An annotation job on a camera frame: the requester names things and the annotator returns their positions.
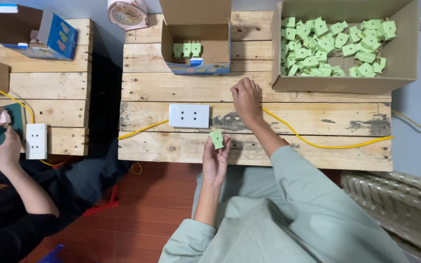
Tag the person's left hand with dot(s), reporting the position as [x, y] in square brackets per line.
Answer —
[214, 162]

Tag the person's right hand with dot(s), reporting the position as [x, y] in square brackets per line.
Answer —
[247, 102]

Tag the green plug adapter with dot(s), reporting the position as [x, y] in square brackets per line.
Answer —
[196, 49]
[186, 49]
[177, 50]
[216, 139]

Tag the white double socket box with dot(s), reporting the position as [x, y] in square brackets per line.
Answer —
[189, 115]
[36, 141]

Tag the small blue-printed cardboard box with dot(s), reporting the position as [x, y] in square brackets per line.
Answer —
[214, 47]

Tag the heap of green adapters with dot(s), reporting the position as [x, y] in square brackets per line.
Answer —
[323, 45]

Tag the person's light green clothing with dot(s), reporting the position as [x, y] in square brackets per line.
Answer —
[287, 226]

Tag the pink alarm clock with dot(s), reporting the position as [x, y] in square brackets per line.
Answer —
[128, 14]

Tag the large brown cardboard box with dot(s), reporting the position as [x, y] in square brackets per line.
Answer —
[404, 54]

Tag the beige patterned cushion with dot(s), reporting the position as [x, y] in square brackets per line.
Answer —
[400, 208]

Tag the blue plastic object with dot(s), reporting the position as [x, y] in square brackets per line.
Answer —
[51, 254]

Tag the open blue packaging box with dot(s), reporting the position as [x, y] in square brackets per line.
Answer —
[55, 36]

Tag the dark green box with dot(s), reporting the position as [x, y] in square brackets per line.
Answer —
[15, 118]

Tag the pink plug adapter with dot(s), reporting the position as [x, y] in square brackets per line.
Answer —
[4, 117]

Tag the red metal frame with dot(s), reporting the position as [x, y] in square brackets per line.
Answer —
[102, 206]

